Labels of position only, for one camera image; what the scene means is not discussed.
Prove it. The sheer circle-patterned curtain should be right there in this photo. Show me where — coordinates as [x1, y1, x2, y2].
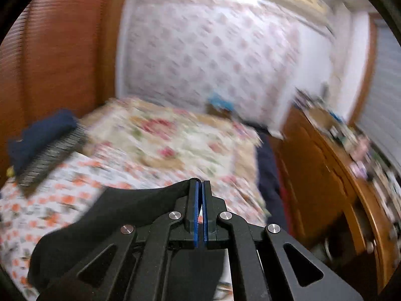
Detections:
[122, 0, 300, 126]

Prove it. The folded navy blue garment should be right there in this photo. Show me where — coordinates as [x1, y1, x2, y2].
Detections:
[8, 109, 78, 175]

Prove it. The grey zebra window blind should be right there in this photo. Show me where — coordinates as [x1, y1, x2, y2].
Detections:
[357, 19, 401, 169]

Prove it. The wooden louvered wardrobe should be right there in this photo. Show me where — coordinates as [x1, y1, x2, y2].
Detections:
[1, 0, 125, 181]

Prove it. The folded black ring-patterned garment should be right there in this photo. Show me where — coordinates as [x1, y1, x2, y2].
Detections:
[16, 124, 87, 198]

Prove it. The pink thermos jug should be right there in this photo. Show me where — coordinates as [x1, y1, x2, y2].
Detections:
[350, 134, 370, 163]

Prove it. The tied beige side curtain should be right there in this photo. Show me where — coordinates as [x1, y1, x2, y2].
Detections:
[328, 2, 352, 108]

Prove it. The black printed t-shirt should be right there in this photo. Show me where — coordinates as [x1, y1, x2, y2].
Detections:
[27, 178, 227, 301]

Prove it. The navy blue mattress cover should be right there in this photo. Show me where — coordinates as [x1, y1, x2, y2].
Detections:
[256, 130, 288, 230]

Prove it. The orange fruit print bedsheet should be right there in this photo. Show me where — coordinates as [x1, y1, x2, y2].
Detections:
[1, 153, 270, 300]

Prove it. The long wooden sideboard cabinet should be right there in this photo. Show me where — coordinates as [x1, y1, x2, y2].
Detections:
[278, 106, 400, 300]

